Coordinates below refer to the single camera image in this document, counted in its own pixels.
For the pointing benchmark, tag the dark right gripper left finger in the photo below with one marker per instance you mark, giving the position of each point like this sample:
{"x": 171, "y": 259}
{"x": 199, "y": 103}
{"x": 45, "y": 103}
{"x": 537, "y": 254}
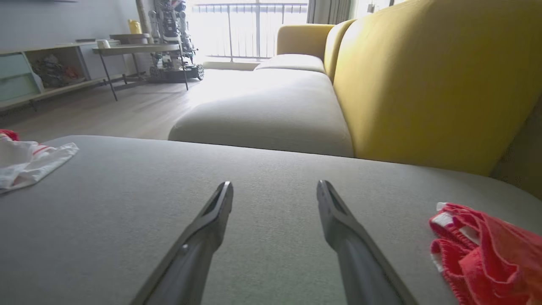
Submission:
{"x": 190, "y": 267}

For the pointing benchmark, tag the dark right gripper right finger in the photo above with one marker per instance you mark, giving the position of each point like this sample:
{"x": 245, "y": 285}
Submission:
{"x": 364, "y": 271}

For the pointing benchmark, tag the red white-striped basketball shorts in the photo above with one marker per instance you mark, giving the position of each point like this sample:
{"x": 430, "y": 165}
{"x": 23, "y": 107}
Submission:
{"x": 487, "y": 258}

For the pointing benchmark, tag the red Bulls 23 jersey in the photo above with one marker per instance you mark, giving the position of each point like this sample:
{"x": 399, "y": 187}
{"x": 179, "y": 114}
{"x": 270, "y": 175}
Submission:
{"x": 29, "y": 163}

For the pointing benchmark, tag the grey sofa seat cushion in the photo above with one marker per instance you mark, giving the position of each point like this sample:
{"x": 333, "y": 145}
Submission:
{"x": 271, "y": 114}
{"x": 275, "y": 169}
{"x": 292, "y": 62}

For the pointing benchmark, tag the yellow sofa backrest cushion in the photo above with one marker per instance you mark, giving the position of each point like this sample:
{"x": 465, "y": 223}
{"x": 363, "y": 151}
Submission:
{"x": 525, "y": 161}
{"x": 336, "y": 46}
{"x": 423, "y": 76}

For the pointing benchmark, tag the wooden metal-leg side table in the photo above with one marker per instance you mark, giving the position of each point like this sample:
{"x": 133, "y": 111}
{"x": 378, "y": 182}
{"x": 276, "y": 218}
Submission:
{"x": 135, "y": 48}

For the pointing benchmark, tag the round wooden tray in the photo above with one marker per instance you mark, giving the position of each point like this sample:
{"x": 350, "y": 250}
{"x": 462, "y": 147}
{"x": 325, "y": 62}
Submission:
{"x": 129, "y": 39}

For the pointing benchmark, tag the white cup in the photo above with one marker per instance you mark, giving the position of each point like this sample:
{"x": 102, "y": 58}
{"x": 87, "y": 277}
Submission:
{"x": 103, "y": 44}

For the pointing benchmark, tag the dark clutter pile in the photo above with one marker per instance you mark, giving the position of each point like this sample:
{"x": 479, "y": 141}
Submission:
{"x": 51, "y": 72}

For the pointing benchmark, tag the grey wheeled robot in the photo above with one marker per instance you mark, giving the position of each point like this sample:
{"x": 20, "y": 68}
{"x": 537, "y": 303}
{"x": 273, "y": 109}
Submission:
{"x": 171, "y": 25}

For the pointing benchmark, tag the yellow pitcher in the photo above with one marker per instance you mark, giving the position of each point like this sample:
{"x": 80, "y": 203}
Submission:
{"x": 135, "y": 27}

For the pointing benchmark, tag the metal balcony railing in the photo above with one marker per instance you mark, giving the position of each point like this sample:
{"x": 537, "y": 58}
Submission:
{"x": 257, "y": 29}

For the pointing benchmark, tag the low wooden media cabinet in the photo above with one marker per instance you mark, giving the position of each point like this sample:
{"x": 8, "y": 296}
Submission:
{"x": 17, "y": 80}

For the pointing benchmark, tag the grey striped curtain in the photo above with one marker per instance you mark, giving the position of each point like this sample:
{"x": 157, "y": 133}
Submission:
{"x": 328, "y": 10}

